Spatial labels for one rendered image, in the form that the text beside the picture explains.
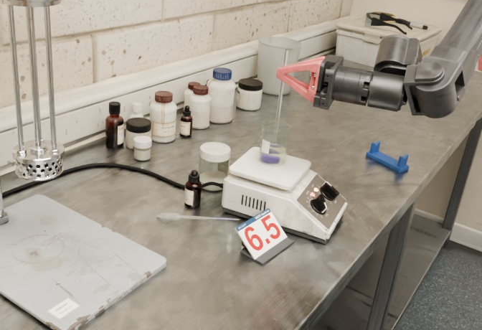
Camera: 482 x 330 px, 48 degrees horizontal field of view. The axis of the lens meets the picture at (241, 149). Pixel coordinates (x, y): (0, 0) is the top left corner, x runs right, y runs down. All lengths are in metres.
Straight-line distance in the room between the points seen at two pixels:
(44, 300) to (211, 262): 0.25
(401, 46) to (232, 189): 0.37
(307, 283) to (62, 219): 0.41
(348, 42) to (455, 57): 1.21
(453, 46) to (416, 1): 1.47
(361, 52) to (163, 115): 1.03
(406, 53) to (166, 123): 0.55
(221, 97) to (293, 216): 0.50
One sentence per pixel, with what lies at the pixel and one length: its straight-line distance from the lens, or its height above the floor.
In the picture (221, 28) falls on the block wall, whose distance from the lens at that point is 1.60.
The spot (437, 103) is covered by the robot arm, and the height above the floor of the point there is 1.02.
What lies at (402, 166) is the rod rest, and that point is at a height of 0.76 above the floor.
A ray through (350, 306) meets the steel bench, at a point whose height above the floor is 0.08.
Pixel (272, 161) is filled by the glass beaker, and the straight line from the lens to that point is 0.96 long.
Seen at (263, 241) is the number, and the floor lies 0.76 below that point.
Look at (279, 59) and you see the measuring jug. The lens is 1.58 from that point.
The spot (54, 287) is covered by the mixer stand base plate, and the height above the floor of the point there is 0.76.
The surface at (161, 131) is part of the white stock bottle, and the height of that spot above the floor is 0.78.
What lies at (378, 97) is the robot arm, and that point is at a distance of 0.87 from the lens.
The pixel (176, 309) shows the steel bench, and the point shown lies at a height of 0.75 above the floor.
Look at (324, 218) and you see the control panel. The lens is 0.93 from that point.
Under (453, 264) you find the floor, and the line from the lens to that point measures 2.43.
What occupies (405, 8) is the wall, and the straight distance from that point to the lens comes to 2.37.
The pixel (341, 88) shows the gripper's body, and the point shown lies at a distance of 0.87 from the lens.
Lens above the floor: 1.26
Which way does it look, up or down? 24 degrees down
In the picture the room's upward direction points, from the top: 6 degrees clockwise
